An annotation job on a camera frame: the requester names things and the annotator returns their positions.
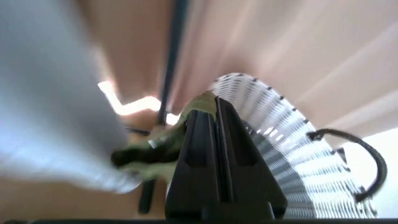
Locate beige curtain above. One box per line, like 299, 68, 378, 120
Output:
73, 0, 398, 147

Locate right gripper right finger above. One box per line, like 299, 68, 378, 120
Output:
215, 96, 288, 218

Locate pale grey shorts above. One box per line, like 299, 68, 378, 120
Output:
0, 0, 141, 194

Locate white laundry basket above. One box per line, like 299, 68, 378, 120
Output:
210, 72, 389, 219

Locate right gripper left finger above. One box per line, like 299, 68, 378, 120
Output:
164, 110, 223, 218

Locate green garment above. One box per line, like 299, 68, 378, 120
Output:
109, 90, 219, 185

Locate black clothes rack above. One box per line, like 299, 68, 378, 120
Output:
124, 0, 190, 216

